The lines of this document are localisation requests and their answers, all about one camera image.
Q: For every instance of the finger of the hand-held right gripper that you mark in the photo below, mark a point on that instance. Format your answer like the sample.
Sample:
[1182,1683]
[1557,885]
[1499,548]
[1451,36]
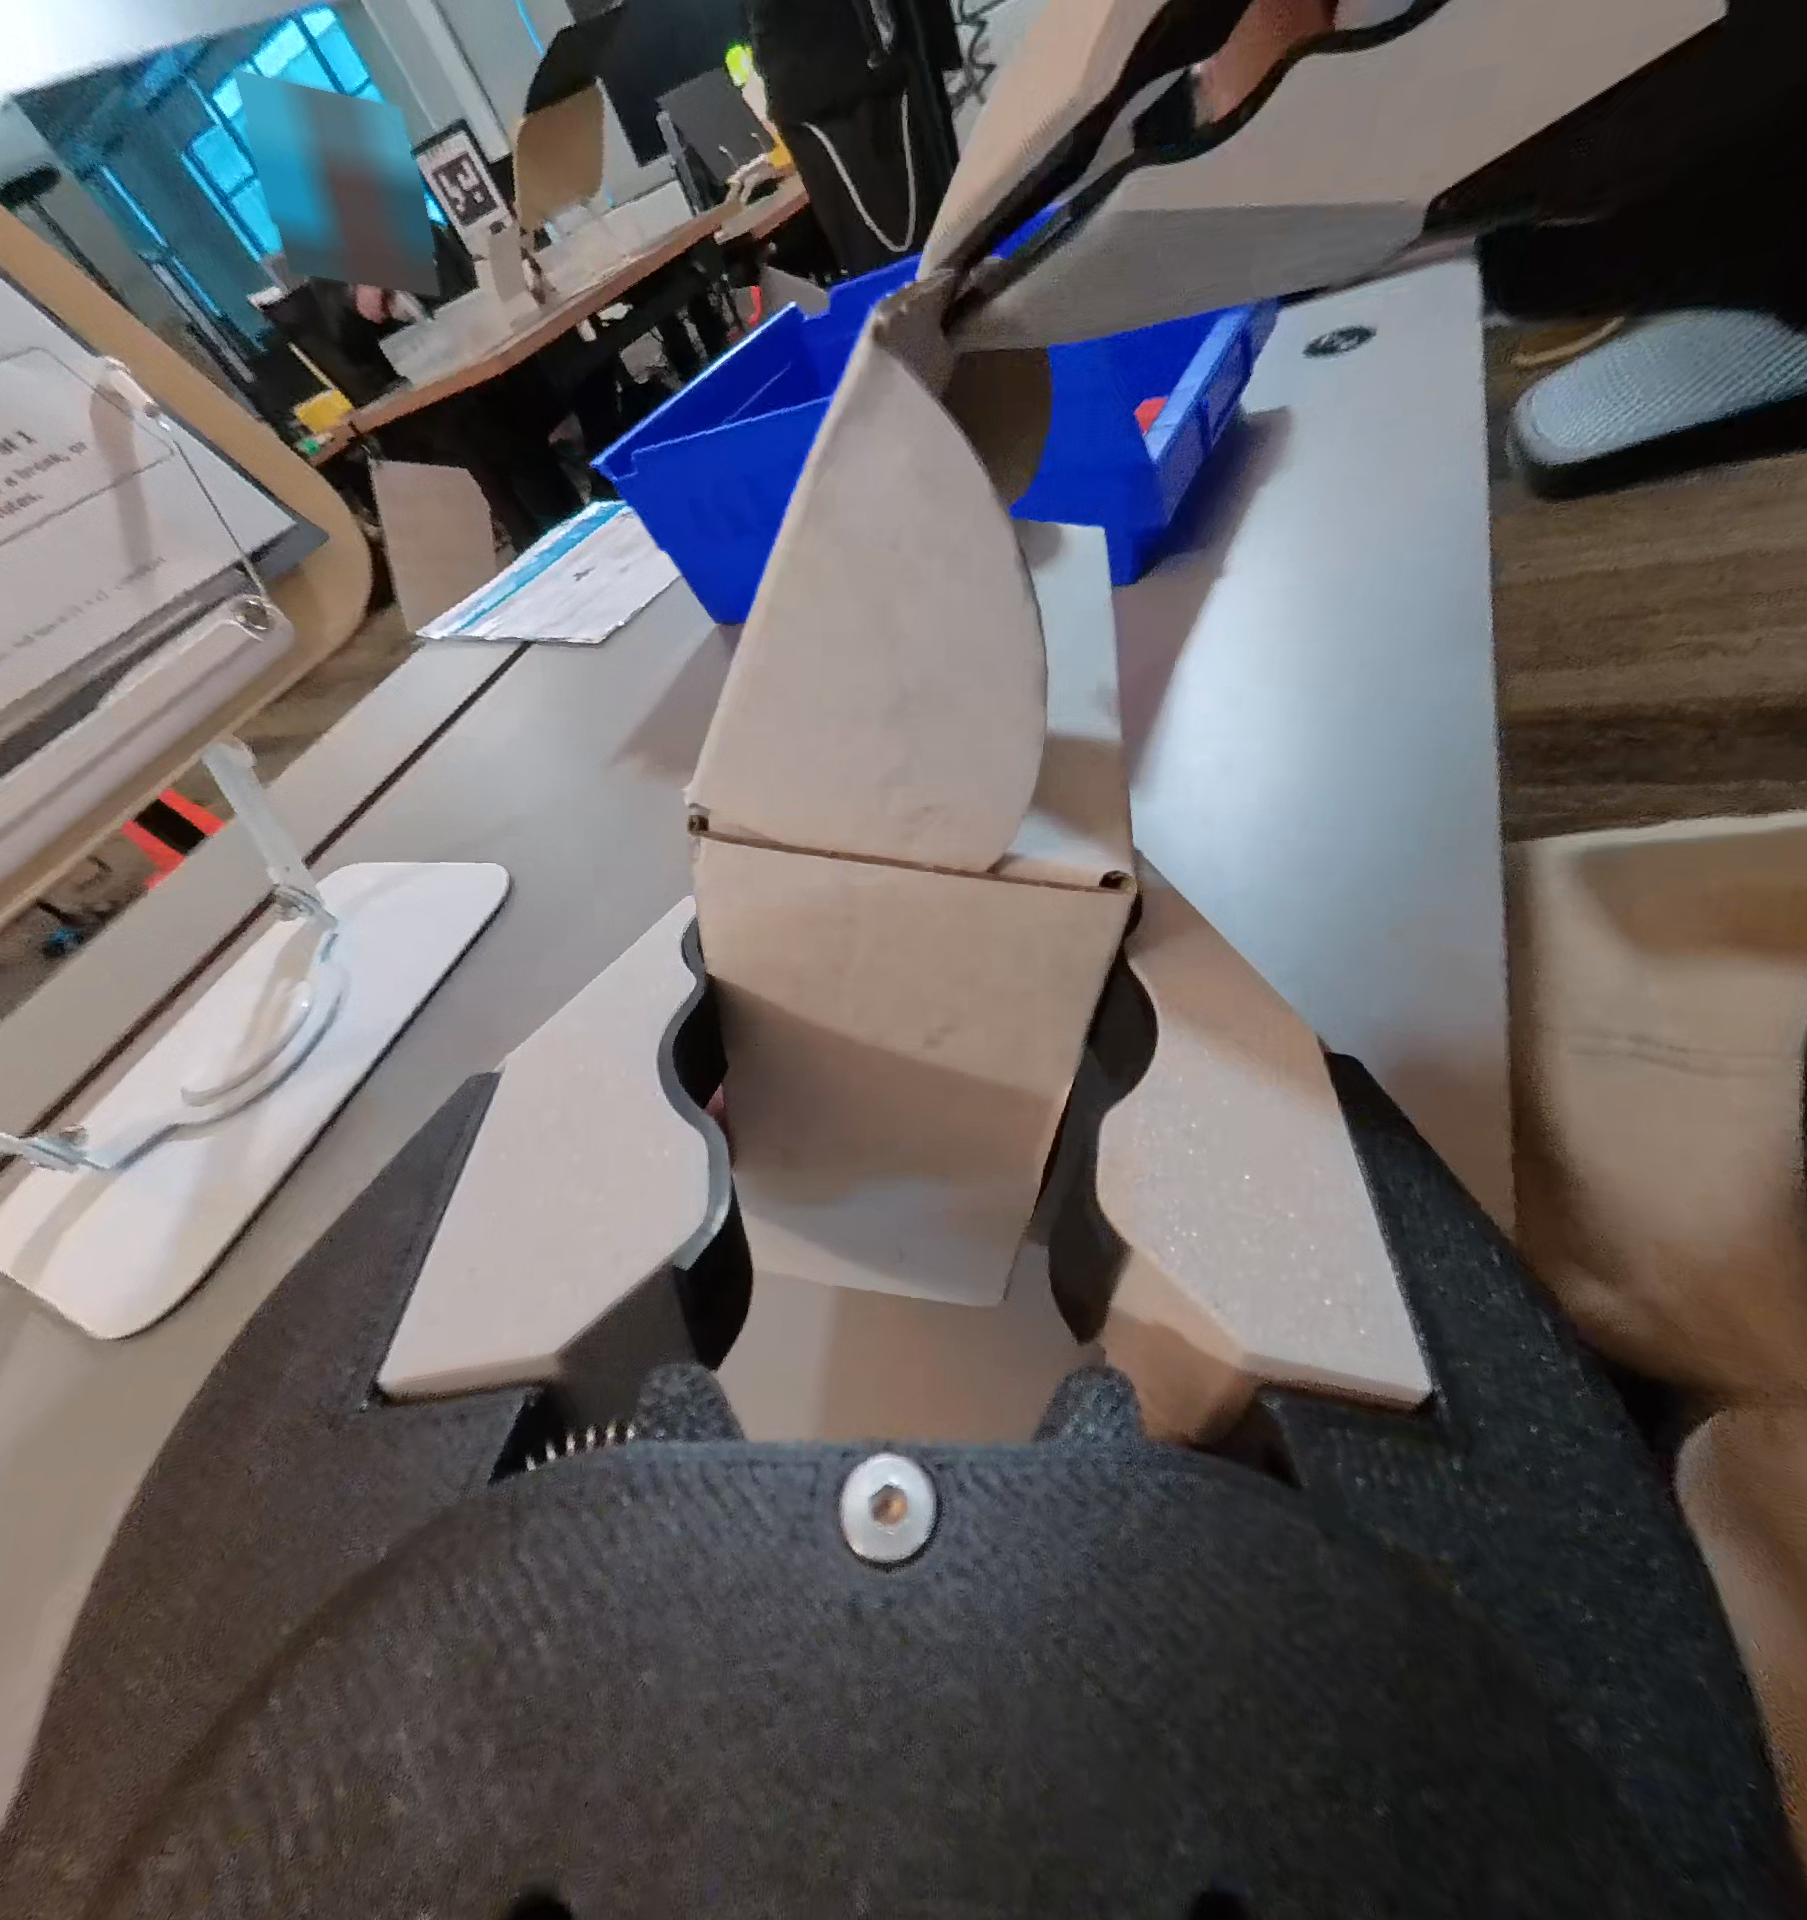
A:
[1038,121]
[1367,151]

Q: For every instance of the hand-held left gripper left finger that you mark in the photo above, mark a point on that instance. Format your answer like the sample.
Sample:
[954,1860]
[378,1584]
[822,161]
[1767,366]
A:
[558,1201]

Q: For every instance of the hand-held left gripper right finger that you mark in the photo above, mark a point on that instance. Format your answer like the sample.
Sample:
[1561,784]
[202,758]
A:
[1248,1201]

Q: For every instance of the white cardboard mailer box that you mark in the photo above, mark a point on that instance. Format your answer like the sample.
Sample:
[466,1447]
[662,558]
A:
[904,974]

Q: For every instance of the blue plastic bin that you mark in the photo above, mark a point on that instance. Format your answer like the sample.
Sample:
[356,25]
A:
[708,451]

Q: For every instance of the grey desk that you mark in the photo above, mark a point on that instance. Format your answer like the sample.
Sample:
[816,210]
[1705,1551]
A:
[1294,751]

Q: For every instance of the person's right hand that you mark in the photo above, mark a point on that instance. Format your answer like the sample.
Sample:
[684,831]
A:
[1272,45]

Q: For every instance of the grey mesh shoe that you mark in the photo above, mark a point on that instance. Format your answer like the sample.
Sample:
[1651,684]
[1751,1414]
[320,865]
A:
[1683,391]

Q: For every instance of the black monitor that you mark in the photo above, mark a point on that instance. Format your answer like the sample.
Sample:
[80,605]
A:
[678,74]

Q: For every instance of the person's leg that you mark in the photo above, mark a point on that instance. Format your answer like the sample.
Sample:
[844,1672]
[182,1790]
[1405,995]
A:
[1667,1125]

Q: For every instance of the wooden background table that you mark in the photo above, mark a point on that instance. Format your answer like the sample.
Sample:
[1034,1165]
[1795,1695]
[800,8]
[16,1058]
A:
[574,314]

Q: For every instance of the red tape strip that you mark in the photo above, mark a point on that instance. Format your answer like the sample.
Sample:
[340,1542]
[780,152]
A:
[168,832]

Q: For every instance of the black white marker tag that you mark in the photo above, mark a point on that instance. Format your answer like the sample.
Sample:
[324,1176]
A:
[452,176]

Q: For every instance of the white blue paper envelope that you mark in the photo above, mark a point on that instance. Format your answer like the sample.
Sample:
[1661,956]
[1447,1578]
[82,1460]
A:
[558,578]

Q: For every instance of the tan board panel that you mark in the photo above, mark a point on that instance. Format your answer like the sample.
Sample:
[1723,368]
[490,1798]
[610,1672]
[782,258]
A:
[430,540]

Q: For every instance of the yellow plastic bin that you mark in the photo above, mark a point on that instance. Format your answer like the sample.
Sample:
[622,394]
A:
[322,408]

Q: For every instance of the printed instruction sheet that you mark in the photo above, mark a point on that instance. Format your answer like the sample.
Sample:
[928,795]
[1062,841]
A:
[32,451]

